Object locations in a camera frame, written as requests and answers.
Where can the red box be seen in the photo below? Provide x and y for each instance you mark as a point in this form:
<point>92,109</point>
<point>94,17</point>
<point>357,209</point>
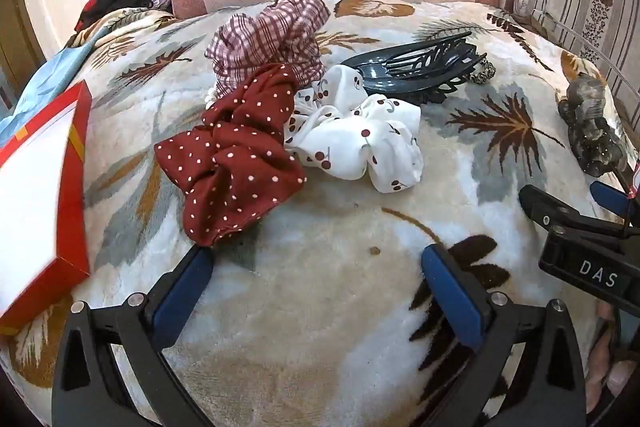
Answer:
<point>75,187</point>

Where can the leaf print fleece blanket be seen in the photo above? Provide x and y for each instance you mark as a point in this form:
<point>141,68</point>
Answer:
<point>325,232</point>

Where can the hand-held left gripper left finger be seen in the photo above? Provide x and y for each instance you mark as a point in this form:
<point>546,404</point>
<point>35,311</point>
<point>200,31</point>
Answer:
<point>181,294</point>

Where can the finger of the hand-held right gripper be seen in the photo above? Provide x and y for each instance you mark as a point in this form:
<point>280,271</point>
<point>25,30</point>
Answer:
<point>542,209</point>
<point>609,202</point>

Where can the dark grey hair claw clip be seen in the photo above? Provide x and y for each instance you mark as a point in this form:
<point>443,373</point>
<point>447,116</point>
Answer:
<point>380,67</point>

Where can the wooden door frame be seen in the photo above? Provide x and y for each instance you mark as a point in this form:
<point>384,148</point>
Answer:
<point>22,42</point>

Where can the pink plaid scrunchie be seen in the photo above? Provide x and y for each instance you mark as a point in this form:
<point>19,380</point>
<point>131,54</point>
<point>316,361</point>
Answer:
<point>260,42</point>

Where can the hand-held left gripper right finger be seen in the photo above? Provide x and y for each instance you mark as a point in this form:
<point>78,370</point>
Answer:
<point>452,294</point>

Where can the white cherry print scrunchie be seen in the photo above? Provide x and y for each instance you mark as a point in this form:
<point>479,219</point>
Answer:
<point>350,142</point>

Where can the red polka dot scrunchie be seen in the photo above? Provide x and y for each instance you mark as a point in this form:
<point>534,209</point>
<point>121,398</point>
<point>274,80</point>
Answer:
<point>235,157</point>

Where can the black hair claw clip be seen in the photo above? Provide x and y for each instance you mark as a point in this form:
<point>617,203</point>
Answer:
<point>440,92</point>

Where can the person's right hand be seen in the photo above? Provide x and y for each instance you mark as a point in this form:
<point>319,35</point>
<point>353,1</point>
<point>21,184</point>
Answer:
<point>607,372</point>

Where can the light blue cloth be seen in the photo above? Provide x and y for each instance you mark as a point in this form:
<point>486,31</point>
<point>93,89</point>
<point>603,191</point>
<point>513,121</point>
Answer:
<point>45,77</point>

